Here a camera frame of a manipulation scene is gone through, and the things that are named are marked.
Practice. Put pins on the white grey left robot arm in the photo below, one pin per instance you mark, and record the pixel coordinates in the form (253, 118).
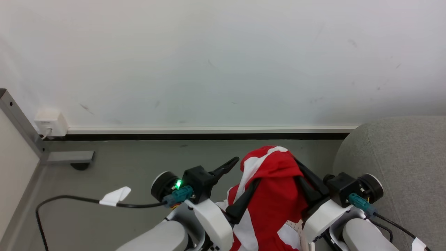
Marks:
(160, 238)

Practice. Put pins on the beige partition panel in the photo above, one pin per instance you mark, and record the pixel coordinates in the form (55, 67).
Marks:
(15, 170)

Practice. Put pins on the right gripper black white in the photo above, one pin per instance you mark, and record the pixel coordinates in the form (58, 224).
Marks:
(343, 190)

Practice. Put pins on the red white garment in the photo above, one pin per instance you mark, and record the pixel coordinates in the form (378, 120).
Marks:
(275, 202)

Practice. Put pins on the black caster foot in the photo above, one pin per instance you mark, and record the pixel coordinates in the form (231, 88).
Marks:
(80, 166)

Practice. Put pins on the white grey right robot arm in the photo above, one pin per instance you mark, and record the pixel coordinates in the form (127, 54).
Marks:
(366, 235)

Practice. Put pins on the white baseboard strip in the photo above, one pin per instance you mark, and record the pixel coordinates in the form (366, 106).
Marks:
(209, 130)

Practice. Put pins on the grey fabric sofa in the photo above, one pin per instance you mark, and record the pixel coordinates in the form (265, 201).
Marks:
(400, 153)

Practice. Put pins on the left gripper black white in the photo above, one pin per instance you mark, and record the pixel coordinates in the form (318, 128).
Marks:
(212, 218)

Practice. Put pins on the white wall socket box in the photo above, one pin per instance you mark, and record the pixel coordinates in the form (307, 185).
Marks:
(51, 122)

